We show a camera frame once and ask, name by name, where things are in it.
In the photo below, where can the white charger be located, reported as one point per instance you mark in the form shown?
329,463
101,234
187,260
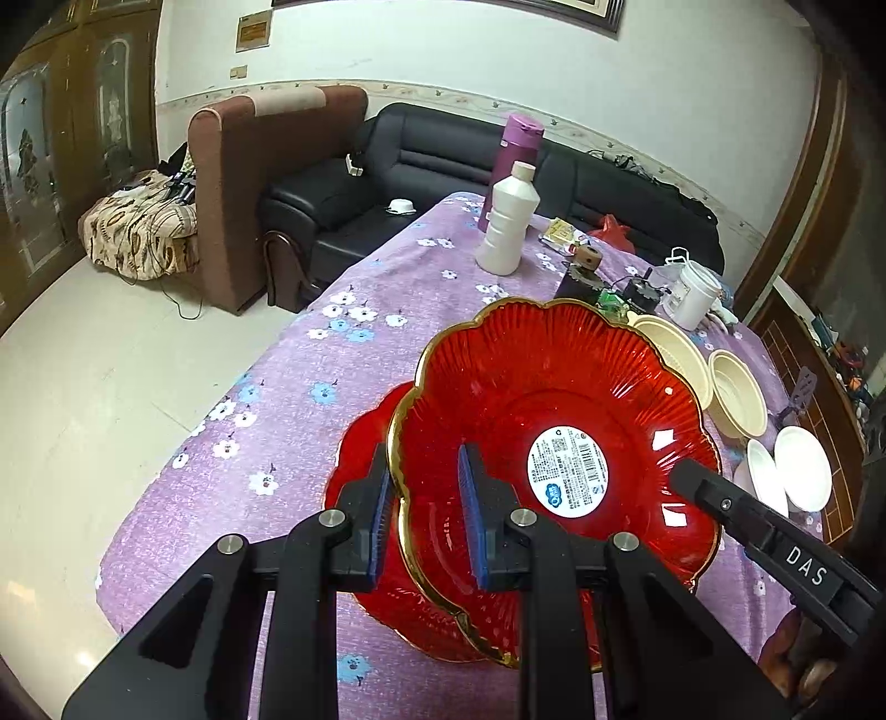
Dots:
355,166

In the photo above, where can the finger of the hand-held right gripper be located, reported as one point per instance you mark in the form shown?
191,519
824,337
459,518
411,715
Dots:
713,502

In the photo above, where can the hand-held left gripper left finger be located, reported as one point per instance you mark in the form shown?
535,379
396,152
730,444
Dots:
377,533

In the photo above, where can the person's right hand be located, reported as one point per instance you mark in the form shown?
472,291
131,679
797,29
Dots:
796,658

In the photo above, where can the white plastic bottle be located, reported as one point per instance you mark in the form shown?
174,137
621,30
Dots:
509,235

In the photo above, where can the red plate with white sticker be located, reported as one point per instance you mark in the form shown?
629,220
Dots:
554,388

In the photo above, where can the purple thermos flask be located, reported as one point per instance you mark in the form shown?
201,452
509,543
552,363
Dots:
516,142

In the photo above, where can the wooden door frame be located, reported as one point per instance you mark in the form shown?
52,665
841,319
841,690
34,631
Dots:
824,159

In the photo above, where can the white shallow dish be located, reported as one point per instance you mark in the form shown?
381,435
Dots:
803,467
765,478

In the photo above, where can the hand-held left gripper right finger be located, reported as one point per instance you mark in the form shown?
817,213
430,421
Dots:
474,526

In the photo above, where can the yellow snack packet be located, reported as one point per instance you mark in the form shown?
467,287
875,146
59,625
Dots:
561,234

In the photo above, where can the wooden spool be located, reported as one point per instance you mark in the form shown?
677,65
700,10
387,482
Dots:
588,257

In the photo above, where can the large cream ribbed bowl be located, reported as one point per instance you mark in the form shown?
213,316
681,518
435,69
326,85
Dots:
675,353

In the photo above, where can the framed wall picture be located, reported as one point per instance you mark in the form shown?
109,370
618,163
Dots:
595,14

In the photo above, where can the black motor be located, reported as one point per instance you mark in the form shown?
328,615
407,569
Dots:
644,294

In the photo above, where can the white plastic jar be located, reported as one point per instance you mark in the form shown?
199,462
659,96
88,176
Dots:
696,298

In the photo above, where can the small wall plaque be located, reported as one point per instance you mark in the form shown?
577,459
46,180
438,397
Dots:
253,33

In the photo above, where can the black cylinder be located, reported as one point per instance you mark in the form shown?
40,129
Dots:
574,287

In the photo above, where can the wooden glass-door cabinet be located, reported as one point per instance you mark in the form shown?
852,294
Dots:
76,104

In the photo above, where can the brown armchair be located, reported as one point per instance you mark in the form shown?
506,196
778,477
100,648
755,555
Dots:
228,208

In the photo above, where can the small cream ribbed bowl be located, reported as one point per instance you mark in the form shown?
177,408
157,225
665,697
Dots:
737,388

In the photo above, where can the red plastic bag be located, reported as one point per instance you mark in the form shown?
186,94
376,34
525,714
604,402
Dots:
612,232

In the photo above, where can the brown patterned blanket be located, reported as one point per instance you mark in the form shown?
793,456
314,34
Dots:
138,235

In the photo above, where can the red gold-rimmed plate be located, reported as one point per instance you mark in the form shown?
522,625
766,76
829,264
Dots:
356,450

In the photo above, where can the purple floral tablecloth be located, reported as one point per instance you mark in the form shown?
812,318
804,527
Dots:
291,388

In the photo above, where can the black leather sofa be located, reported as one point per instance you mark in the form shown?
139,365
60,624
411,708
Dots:
415,152

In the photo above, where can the green packet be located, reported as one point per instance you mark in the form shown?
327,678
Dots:
612,308

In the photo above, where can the white gloves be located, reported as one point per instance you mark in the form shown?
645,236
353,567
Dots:
723,320

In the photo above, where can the dark cloth pile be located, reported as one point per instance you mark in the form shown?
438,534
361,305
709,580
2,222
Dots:
178,183

